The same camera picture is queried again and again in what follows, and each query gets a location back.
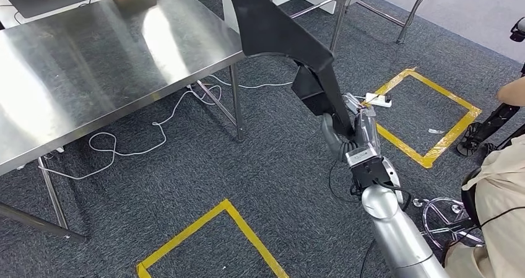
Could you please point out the chrome swivel stool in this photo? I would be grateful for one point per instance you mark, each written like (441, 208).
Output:
(469, 198)

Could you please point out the person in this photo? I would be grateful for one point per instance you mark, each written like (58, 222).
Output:
(500, 177)

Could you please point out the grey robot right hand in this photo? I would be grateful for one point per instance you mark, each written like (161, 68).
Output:
(367, 128)

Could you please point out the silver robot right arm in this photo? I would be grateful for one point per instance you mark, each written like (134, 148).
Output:
(402, 239)

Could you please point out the white power strip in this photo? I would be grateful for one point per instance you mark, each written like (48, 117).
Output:
(375, 99)

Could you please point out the stainless steel workbench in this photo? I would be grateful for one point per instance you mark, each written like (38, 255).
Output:
(102, 63)

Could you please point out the person's right forearm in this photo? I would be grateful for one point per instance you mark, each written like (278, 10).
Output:
(512, 92)

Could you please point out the yellow floor tape square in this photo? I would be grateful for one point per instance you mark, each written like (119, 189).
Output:
(402, 145)
(192, 227)

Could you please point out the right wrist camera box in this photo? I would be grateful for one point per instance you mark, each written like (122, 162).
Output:
(361, 157)

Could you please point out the clear tape scrap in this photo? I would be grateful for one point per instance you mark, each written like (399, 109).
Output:
(437, 131)

